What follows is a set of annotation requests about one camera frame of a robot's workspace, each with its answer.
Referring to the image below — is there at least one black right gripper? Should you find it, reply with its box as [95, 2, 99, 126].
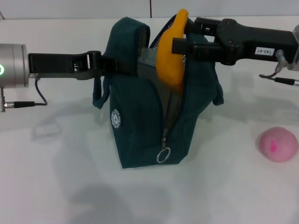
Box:
[171, 16, 299, 66]

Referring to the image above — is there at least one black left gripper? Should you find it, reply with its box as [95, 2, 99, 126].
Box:
[28, 49, 139, 77]

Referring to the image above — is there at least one clear food container blue seal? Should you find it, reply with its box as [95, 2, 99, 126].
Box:
[137, 46, 184, 118]

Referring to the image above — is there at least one yellow banana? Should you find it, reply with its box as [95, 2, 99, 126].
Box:
[156, 8, 190, 93]

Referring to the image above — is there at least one dark teal insulated lunch bag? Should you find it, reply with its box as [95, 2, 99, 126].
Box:
[92, 14, 225, 165]

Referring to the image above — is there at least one pink toy peach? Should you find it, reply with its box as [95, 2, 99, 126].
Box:
[255, 126, 299, 163]

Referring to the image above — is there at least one left arm cable with plug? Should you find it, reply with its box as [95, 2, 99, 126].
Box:
[4, 77, 49, 109]

